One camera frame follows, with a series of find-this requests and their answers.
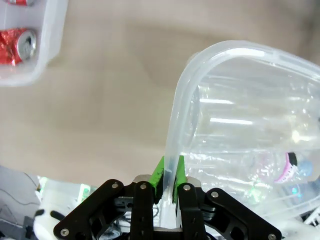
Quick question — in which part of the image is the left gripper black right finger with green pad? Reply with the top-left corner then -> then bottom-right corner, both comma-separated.
171,154 -> 284,240

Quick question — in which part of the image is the crushed red soda can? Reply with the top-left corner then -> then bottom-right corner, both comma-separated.
0,27 -> 38,67

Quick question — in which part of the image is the large clear plastic bottle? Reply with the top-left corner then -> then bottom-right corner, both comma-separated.
191,77 -> 320,153

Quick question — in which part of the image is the clear bottle with pink label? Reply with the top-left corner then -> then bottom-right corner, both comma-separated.
247,149 -> 315,187

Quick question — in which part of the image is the white plastic basket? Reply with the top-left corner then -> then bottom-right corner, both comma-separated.
0,0 -> 69,88

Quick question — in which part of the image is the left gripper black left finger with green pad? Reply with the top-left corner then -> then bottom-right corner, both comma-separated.
53,155 -> 166,240

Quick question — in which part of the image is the clear plastic container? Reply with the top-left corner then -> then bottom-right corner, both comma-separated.
158,39 -> 320,230

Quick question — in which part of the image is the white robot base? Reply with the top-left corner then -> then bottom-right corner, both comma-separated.
31,176 -> 101,240

